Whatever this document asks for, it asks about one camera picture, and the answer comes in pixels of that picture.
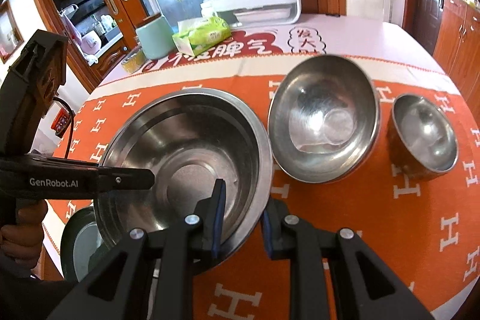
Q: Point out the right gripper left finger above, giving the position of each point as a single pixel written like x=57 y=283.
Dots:
x=150 y=275

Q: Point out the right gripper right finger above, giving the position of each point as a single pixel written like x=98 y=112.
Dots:
x=334 y=275

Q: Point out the green ceramic plate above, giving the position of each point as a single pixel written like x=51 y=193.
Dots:
x=82 y=246

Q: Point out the small steel bowl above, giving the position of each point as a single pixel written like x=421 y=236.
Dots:
x=422 y=142

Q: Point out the large steel bowl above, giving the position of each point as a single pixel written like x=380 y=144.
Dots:
x=188 y=140

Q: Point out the medium steel bowl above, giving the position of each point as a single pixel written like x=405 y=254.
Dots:
x=324 y=119

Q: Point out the person's left hand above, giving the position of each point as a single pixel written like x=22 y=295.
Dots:
x=22 y=242

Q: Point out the yellow round tin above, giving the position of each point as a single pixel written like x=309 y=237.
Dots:
x=134 y=61

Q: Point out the mint green canister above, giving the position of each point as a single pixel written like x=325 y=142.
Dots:
x=155 y=36

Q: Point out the green tissue pack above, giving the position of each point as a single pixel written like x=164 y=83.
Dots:
x=195 y=36

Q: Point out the brown wooden cabinet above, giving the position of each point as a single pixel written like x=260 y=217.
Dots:
x=457 y=46

